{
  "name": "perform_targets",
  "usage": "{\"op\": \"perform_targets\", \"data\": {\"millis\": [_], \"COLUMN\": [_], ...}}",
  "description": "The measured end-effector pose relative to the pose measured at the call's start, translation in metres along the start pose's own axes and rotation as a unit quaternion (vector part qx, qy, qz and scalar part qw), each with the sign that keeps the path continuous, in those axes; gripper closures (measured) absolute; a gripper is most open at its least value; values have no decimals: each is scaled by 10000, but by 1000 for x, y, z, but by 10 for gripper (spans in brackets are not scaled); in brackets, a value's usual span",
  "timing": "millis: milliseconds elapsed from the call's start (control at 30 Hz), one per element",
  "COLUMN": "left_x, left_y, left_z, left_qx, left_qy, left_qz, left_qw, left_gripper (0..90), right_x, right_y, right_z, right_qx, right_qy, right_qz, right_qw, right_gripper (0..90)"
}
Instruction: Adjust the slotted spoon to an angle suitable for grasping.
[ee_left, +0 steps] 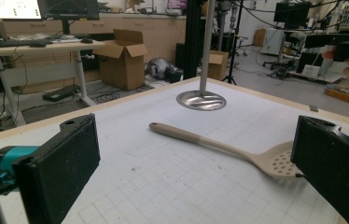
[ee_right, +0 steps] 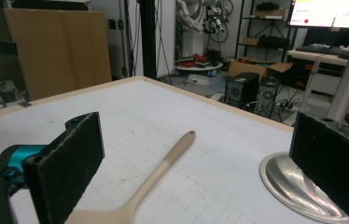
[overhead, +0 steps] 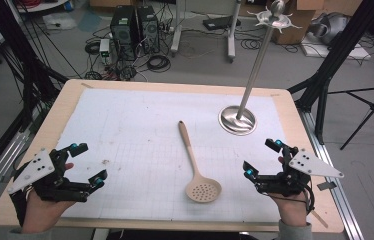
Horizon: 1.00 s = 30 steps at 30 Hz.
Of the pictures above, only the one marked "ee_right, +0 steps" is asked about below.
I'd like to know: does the silver metal stand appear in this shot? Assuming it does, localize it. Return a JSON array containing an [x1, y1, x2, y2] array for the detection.
[[259, 3, 349, 224]]

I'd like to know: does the computer monitor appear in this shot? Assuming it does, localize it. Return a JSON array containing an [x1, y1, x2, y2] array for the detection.
[[287, 0, 349, 30]]

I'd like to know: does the grey computer tower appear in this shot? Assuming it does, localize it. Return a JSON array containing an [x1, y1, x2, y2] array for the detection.
[[254, 77, 280, 119]]

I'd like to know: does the light wooden desk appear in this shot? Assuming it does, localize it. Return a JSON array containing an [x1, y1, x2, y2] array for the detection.
[[286, 49, 349, 105]]

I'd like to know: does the white humanoid robot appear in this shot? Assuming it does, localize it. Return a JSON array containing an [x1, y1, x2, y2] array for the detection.
[[175, 0, 228, 35]]

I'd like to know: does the round white platform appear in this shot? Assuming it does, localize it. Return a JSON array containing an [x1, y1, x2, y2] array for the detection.
[[174, 52, 224, 77]]

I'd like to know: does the large brown cardboard sheet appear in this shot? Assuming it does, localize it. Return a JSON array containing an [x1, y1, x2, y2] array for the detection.
[[3, 8, 113, 101]]

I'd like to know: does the black metal shelf rack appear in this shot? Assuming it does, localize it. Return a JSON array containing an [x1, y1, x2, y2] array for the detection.
[[234, 0, 299, 63]]

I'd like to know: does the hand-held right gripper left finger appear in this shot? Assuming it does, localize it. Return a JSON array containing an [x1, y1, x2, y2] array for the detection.
[[7, 111, 105, 224]]

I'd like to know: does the black keyboard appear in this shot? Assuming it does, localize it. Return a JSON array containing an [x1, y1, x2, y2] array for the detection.
[[295, 45, 349, 60]]

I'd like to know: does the black computer tower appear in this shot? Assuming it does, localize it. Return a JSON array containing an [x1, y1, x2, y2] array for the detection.
[[224, 72, 260, 112]]

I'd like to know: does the black upright pillar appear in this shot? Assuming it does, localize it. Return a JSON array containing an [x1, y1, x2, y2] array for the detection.
[[137, 0, 159, 79]]

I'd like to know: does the open cardboard box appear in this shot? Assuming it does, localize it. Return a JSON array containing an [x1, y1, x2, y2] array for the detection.
[[227, 58, 294, 82]]

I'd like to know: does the beige wooden spatula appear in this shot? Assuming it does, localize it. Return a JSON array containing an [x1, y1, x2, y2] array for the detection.
[[64, 130, 197, 224]]

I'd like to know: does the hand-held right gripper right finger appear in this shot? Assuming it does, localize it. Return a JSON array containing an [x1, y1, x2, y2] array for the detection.
[[288, 111, 349, 224]]

